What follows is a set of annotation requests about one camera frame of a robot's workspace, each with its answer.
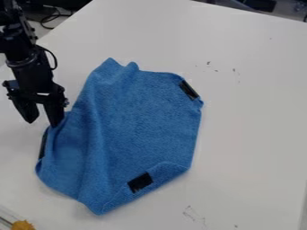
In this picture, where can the blue cloth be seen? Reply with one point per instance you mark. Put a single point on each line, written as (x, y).
(132, 131)

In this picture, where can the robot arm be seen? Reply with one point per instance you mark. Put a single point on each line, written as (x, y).
(14, 30)

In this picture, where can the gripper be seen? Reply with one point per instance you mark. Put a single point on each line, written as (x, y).
(32, 77)

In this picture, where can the yellow toy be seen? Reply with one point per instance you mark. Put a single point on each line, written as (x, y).
(22, 225)

